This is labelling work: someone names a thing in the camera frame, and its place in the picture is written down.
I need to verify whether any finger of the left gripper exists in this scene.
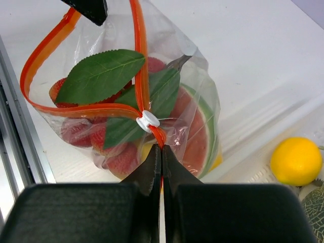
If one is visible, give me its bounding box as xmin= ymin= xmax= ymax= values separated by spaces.
xmin=61 ymin=0 xmax=107 ymax=26

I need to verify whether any aluminium mounting rail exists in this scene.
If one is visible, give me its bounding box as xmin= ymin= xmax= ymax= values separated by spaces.
xmin=1 ymin=43 xmax=56 ymax=225

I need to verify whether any yellow bell pepper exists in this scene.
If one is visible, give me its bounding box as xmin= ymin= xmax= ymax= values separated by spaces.
xmin=141 ymin=143 xmax=223 ymax=173

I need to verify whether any watermelon slice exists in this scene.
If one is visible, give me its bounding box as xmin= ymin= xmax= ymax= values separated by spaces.
xmin=170 ymin=84 xmax=219 ymax=178

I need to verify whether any white plastic food tray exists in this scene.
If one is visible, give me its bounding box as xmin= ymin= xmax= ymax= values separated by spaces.
xmin=202 ymin=96 xmax=324 ymax=193

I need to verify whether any green netted melon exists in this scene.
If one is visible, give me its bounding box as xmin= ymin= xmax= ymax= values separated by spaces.
xmin=301 ymin=186 xmax=323 ymax=242

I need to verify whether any clear zip top bag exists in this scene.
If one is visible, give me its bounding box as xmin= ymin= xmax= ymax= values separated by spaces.
xmin=20 ymin=1 xmax=220 ymax=177

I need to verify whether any red lychee bunch with leaves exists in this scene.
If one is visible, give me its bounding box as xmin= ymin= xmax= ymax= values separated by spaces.
xmin=49 ymin=55 xmax=190 ymax=179

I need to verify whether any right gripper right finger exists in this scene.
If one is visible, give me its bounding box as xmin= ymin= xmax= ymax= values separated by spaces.
xmin=161 ymin=146 xmax=316 ymax=242

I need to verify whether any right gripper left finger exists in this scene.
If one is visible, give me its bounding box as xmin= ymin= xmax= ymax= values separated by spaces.
xmin=1 ymin=145 xmax=161 ymax=242

